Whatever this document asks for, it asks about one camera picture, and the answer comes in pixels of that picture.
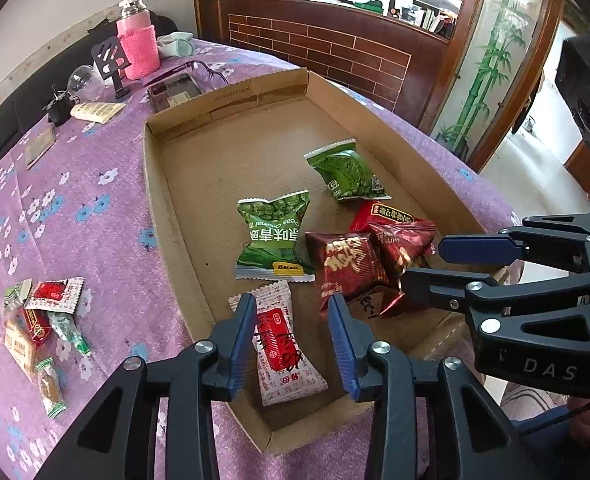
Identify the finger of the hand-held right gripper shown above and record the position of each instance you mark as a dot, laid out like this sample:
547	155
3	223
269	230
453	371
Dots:
427	285
475	250

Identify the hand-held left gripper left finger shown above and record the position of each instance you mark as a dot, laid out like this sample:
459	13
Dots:
240	347

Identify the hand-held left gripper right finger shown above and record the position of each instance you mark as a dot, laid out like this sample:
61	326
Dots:
342	347

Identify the dark red snack packet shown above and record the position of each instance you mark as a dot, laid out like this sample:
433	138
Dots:
400	252
345	265

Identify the white red biscuit packet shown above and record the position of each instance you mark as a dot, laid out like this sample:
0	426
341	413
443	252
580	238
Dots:
282	350

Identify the bright red snack packet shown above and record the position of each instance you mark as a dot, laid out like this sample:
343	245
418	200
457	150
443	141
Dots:
370	215

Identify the large green pea packet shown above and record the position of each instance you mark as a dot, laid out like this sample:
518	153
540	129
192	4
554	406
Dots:
270	240

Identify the green snack packet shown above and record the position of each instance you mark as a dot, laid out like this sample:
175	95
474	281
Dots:
347	170

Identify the shallow cardboard box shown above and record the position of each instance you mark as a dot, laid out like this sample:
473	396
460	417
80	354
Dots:
255	160

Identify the brown candy green ends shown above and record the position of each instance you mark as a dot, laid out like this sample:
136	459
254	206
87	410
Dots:
50	387

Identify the small white red packet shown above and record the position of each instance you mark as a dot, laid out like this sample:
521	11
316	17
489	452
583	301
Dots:
52	292

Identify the small red labelled packet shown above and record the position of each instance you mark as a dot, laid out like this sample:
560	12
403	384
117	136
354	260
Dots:
35	327

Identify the small tan packet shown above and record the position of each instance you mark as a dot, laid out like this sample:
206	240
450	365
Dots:
17	347

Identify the small green white packet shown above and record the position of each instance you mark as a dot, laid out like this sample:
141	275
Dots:
15	296

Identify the person's blue trousers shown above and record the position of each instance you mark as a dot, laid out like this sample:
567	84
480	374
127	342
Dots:
545	422

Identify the wooden cabinet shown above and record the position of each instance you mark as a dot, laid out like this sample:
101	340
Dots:
585	170

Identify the bamboo print glass panel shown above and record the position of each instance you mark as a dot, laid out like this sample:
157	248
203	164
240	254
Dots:
495	60

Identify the row of books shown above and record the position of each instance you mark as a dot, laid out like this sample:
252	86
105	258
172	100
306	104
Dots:
432	20

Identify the brown wooden partition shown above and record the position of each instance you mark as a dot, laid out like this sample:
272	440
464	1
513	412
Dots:
325	45

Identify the black smartphone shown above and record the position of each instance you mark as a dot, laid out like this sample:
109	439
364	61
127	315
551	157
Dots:
175	91

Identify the eyeglasses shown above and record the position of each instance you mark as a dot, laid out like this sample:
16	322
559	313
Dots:
210	76

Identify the cream tube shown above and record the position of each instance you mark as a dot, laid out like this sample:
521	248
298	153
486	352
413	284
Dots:
97	111

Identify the grey booklet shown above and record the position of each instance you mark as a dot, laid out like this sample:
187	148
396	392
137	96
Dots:
40	146

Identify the clear plastic cup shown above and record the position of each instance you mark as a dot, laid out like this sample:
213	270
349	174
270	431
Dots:
82	82

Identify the pale green cloth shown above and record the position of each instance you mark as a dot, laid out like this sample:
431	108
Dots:
175	45

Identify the pink sleeved bottle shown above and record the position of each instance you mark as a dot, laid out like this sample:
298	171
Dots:
137	47

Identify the black phone stand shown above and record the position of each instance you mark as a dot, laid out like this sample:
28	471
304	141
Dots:
107	55

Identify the black sofa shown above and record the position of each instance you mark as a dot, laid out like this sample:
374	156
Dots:
20	110

